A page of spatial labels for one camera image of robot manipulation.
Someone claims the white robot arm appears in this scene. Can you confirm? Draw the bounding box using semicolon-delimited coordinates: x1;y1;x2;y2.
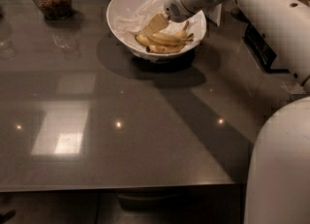
141;0;310;224

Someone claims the white tilted bowl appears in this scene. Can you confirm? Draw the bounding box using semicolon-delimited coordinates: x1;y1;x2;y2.
106;0;207;62

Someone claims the yellow banana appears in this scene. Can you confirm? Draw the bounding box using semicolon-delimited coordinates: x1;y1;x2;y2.
146;45;183;54
148;33;194;46
135;34;151;47

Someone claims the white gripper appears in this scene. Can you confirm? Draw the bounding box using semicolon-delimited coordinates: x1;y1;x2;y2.
141;0;226;37

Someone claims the white upright stand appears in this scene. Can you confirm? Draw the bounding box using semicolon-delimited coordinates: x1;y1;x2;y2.
203;4;222;26

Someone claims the white paper bowl liner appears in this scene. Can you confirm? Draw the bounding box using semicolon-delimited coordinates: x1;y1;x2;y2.
114;0;205;61

